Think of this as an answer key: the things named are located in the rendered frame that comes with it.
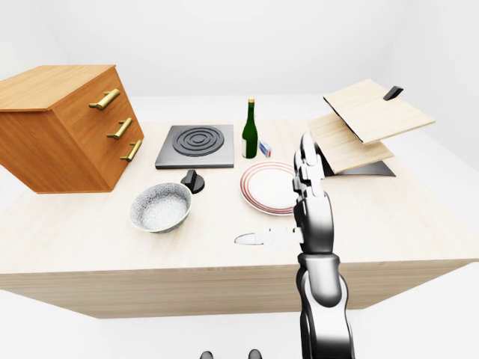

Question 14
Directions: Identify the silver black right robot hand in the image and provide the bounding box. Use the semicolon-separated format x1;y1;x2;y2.
234;131;336;259

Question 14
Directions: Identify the white plate with red rings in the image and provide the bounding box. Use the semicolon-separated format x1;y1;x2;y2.
239;161;301;217

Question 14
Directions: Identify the flat dark stove plate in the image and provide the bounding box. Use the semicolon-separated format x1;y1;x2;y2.
155;124;235;171

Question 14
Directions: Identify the patterned grey bowl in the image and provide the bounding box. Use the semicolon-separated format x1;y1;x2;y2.
129;182;193;234

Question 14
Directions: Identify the green wine bottle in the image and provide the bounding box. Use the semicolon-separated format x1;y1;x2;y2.
241;97;260;159

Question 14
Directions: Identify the wooden two-shelf rack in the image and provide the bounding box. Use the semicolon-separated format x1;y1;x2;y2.
305;78;436;178

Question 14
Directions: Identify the round black stove knob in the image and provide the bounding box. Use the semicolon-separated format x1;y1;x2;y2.
180;169;207;196

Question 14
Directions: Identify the wooden cabinet drawer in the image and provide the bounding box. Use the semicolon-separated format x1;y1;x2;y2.
70;89;136;166
90;111;145;194
49;66;126;139

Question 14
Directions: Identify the wooden cabinet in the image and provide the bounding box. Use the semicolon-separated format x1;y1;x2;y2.
0;65;145;194

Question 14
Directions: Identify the brass drawer handle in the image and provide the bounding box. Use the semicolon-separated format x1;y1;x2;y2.
119;139;143;162
106;117;133;141
88;88;121;112

